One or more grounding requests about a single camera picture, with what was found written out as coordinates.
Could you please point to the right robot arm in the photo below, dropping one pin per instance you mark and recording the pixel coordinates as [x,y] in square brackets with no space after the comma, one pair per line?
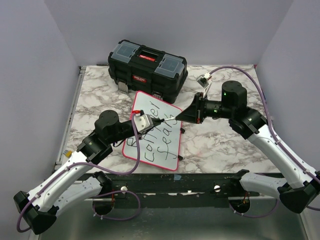
[299,185]

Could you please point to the black and white marker pen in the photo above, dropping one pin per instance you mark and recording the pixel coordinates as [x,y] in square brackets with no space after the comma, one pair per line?
[170,119]

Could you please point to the pink framed whiteboard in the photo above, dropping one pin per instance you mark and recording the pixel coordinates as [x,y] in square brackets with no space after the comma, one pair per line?
[160,147]

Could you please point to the yellow connector block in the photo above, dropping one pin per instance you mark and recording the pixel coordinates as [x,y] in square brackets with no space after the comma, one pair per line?
[67,153]

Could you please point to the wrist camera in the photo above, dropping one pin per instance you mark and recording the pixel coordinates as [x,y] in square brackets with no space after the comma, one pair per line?
[143,121]
[205,81]

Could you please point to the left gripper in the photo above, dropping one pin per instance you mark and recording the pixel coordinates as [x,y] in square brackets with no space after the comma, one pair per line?
[154,121]

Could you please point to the black marker cap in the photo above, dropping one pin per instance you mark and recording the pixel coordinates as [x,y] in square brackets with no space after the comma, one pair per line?
[159,120]

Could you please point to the black plastic toolbox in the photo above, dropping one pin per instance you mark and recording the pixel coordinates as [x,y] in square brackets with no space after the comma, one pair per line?
[137,67]

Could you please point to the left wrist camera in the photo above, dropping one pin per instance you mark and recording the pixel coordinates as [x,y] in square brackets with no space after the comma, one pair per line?
[143,121]

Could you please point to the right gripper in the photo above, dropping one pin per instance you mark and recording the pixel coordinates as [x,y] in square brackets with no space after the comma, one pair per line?
[194,113]

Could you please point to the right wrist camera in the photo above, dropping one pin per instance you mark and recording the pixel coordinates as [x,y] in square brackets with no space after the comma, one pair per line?
[205,81]

